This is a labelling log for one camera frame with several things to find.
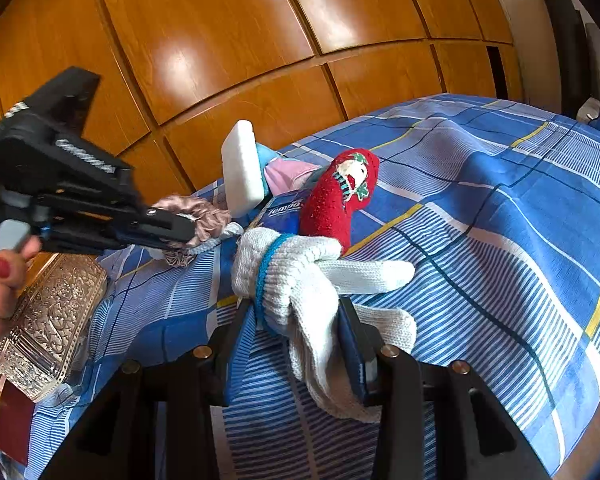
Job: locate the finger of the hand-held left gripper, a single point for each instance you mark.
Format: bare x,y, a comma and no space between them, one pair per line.
167,227

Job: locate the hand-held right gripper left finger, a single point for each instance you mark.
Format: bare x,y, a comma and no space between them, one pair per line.
240,342

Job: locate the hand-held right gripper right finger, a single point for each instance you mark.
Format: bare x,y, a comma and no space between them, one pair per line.
352,352

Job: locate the mauve hair scrunchie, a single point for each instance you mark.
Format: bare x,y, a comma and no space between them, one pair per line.
211,220

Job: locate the white knit glove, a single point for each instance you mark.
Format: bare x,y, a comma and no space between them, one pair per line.
290,280

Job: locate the teal plush toy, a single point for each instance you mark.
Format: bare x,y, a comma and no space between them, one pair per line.
285,175

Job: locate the person's left hand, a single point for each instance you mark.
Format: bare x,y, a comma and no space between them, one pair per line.
0,280

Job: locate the pale knit cloth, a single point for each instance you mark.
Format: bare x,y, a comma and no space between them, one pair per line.
220,236

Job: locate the white sponge block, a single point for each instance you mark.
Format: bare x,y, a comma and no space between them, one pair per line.
240,170

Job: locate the blue tissue pack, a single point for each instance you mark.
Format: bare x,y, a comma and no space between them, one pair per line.
276,216

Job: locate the red printed sock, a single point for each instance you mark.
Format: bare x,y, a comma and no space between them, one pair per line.
330,205

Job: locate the silver embossed box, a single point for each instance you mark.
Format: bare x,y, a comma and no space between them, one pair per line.
50,320

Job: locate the wooden wardrobe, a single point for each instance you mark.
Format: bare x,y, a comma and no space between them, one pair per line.
205,60

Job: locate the blue plaid bedsheet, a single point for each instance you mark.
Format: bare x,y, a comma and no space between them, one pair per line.
480,220

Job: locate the red book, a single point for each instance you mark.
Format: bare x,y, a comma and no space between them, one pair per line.
12,420

